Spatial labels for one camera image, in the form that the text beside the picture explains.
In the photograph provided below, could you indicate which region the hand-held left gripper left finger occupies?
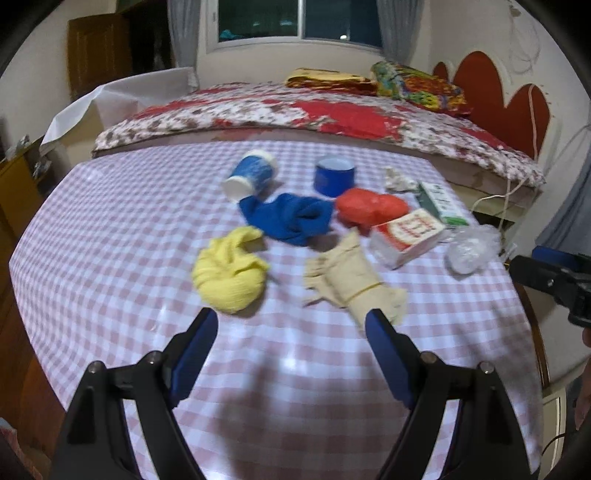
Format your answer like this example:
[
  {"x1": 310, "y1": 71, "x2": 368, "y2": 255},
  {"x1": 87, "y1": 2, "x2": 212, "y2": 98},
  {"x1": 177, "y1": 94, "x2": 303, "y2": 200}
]
[{"x1": 48, "y1": 307, "x2": 220, "y2": 480}]

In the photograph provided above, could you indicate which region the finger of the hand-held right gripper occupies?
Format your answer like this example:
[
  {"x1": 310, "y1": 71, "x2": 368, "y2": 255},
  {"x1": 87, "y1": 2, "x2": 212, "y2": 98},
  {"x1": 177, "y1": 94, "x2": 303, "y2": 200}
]
[
  {"x1": 509, "y1": 255, "x2": 575, "y2": 306},
  {"x1": 531, "y1": 246, "x2": 581, "y2": 271}
]

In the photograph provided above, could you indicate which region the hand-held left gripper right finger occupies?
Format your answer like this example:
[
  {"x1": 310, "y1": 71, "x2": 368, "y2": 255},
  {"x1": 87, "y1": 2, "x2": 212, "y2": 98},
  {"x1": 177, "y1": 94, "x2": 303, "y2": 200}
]
[{"x1": 364, "y1": 308, "x2": 541, "y2": 480}]

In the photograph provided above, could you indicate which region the beige cloth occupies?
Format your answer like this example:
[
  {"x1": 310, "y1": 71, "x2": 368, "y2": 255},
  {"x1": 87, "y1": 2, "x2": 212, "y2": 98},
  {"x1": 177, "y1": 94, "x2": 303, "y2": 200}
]
[{"x1": 302, "y1": 231, "x2": 408, "y2": 331}]

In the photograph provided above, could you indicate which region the red and white carton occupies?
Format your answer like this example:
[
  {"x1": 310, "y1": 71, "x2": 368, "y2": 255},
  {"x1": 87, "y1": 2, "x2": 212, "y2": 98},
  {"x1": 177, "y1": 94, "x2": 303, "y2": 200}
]
[{"x1": 370, "y1": 208, "x2": 451, "y2": 271}]

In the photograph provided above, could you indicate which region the grey hanging cloth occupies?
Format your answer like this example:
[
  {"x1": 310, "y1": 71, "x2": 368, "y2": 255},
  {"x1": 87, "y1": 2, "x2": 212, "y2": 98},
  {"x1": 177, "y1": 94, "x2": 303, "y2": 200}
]
[{"x1": 534, "y1": 154, "x2": 591, "y2": 260}]

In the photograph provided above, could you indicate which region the brown wooden nightstand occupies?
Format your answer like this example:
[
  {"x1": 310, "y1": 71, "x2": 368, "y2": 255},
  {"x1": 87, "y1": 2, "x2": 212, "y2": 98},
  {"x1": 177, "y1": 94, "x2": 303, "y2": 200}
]
[{"x1": 512, "y1": 277, "x2": 570, "y2": 409}]

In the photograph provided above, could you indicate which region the clear plastic wrapper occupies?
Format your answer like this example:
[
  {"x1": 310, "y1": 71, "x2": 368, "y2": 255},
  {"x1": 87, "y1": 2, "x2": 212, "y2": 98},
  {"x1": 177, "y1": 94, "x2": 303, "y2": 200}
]
[{"x1": 445, "y1": 224, "x2": 503, "y2": 276}]

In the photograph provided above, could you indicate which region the yellow cloth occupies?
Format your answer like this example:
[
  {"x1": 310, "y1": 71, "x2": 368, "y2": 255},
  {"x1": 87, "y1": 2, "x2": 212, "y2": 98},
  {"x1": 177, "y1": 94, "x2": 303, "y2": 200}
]
[{"x1": 191, "y1": 226, "x2": 270, "y2": 316}]

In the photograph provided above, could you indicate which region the green and white carton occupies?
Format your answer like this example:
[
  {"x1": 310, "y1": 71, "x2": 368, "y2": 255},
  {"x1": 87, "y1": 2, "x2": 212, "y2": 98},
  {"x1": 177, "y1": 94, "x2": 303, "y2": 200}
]
[{"x1": 417, "y1": 181, "x2": 470, "y2": 227}]

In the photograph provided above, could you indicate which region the pink checked tablecloth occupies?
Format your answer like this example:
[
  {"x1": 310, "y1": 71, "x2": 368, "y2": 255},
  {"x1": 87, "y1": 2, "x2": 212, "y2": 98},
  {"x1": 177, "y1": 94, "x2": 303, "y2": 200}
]
[{"x1": 9, "y1": 141, "x2": 544, "y2": 480}]

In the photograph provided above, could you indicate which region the red plastic bag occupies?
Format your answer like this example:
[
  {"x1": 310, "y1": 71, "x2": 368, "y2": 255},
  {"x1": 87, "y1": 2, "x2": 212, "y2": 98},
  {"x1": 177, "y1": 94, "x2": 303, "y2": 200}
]
[{"x1": 335, "y1": 187, "x2": 410, "y2": 234}]

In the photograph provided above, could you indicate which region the crumpled white tissue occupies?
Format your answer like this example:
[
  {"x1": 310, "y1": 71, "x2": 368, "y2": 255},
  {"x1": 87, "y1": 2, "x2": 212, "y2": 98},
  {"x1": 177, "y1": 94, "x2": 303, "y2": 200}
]
[{"x1": 384, "y1": 167, "x2": 419, "y2": 193}]

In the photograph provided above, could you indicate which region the blue cloth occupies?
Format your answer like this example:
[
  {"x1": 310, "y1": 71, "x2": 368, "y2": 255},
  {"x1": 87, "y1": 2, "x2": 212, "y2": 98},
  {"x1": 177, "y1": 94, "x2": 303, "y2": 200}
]
[{"x1": 239, "y1": 193, "x2": 334, "y2": 247}]

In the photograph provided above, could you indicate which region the red scalloped headboard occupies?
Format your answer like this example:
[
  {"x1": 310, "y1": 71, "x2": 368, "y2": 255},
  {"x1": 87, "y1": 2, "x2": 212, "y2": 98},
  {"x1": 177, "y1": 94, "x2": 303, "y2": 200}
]
[{"x1": 433, "y1": 51, "x2": 553, "y2": 162}]

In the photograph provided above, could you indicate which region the blue paper cup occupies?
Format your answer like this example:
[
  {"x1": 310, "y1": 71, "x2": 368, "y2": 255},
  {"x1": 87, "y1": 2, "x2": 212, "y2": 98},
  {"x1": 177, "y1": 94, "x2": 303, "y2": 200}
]
[{"x1": 222, "y1": 150, "x2": 278, "y2": 204}]

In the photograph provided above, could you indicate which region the colourful patterned pillow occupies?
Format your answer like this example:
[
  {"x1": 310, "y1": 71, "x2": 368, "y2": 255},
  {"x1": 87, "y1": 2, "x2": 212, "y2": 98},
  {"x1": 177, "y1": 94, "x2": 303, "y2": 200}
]
[{"x1": 370, "y1": 60, "x2": 474, "y2": 116}]

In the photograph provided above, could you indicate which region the yellow wooden cabinet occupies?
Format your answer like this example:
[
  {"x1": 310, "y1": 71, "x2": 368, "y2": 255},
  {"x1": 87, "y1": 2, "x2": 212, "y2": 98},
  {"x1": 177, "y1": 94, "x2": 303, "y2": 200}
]
[{"x1": 0, "y1": 136, "x2": 48, "y2": 243}]

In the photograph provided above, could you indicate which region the red floral bedspread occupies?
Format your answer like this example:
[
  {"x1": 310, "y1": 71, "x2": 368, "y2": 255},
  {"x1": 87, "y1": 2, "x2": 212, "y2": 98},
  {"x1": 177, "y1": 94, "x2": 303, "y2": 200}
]
[{"x1": 91, "y1": 82, "x2": 546, "y2": 188}]

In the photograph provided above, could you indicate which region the white plastic cover sheet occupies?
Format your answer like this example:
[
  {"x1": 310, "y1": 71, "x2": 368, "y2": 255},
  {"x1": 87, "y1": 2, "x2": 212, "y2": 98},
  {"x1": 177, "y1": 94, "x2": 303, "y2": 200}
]
[{"x1": 39, "y1": 67, "x2": 199, "y2": 158}]

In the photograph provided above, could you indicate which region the grey curtain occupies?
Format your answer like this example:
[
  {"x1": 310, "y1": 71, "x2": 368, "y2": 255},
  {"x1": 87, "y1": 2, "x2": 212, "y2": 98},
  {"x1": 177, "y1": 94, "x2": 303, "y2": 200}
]
[
  {"x1": 167, "y1": 0, "x2": 199, "y2": 89},
  {"x1": 376, "y1": 0, "x2": 417, "y2": 66}
]

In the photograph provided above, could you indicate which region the folded yellow red blanket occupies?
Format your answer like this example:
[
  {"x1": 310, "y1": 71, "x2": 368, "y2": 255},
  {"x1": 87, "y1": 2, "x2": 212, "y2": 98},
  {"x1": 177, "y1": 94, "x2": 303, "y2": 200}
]
[{"x1": 285, "y1": 68, "x2": 380, "y2": 96}]

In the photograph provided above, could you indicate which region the brown wooden door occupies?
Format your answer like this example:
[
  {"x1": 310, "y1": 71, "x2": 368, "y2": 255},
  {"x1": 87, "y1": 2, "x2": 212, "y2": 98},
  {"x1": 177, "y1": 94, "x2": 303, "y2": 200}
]
[{"x1": 68, "y1": 14, "x2": 126, "y2": 100}]

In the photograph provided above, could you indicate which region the window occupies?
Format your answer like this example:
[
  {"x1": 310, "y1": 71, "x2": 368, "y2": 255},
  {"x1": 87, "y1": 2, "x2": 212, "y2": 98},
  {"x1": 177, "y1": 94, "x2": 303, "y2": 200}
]
[{"x1": 216, "y1": 0, "x2": 384, "y2": 51}]

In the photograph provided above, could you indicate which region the white cable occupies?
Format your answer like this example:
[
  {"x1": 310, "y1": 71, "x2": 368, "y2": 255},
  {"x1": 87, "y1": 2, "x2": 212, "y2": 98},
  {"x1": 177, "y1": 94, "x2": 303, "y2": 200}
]
[{"x1": 471, "y1": 84, "x2": 548, "y2": 232}]

